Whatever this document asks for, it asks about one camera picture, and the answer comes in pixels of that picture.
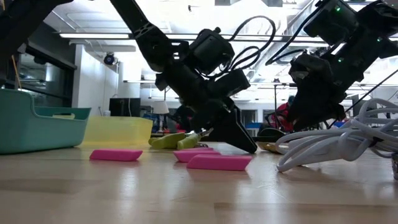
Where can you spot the long overhead light bar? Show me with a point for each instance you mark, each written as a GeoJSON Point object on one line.
{"type": "Point", "coordinates": [93, 36]}

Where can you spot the black ceiling spotlight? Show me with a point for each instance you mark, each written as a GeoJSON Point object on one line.
{"type": "Point", "coordinates": [109, 59]}

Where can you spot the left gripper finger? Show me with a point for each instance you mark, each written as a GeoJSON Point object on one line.
{"type": "Point", "coordinates": [231, 130]}
{"type": "Point", "coordinates": [203, 119]}

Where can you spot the teal plastic bin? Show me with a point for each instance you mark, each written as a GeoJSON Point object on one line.
{"type": "Point", "coordinates": [37, 133]}

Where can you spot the yellow translucent plastic bin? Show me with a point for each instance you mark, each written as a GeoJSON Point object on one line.
{"type": "Point", "coordinates": [118, 130]}

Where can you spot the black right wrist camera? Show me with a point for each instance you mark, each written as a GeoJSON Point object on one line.
{"type": "Point", "coordinates": [306, 67]}

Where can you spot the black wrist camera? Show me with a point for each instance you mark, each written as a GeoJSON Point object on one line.
{"type": "Point", "coordinates": [231, 82]}
{"type": "Point", "coordinates": [306, 67]}

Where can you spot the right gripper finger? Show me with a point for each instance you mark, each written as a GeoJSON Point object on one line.
{"type": "Point", "coordinates": [311, 112]}

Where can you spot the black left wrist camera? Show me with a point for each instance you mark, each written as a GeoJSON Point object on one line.
{"type": "Point", "coordinates": [231, 82]}

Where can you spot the person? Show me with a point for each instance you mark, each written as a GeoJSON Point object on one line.
{"type": "Point", "coordinates": [281, 116]}
{"type": "Point", "coordinates": [183, 118]}

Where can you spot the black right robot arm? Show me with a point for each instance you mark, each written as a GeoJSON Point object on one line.
{"type": "Point", "coordinates": [367, 28]}

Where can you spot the white table lamp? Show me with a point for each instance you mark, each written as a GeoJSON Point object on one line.
{"type": "Point", "coordinates": [160, 107]}

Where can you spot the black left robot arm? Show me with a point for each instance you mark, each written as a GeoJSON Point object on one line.
{"type": "Point", "coordinates": [146, 34]}

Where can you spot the black monitor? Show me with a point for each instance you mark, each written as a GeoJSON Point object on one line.
{"type": "Point", "coordinates": [124, 107]}

